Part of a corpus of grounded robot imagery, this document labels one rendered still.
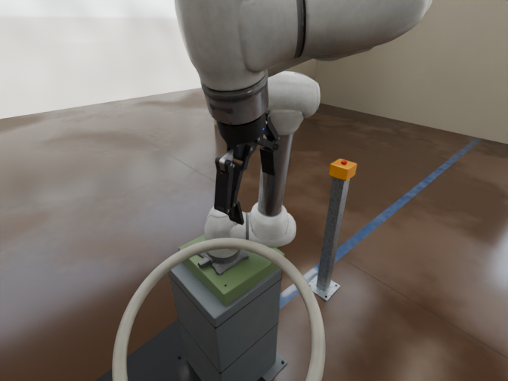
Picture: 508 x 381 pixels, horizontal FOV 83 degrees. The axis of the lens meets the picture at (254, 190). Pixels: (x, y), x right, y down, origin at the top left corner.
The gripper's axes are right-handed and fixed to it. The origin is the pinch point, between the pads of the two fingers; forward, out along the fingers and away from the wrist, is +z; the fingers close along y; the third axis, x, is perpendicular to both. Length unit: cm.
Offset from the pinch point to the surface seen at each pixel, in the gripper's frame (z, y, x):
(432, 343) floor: 176, -50, 87
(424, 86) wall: 306, -560, 37
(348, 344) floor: 171, -23, 39
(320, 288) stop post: 184, -55, 9
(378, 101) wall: 363, -566, -39
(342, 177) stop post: 91, -89, 1
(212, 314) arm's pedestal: 75, 14, -20
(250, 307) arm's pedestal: 89, 2, -11
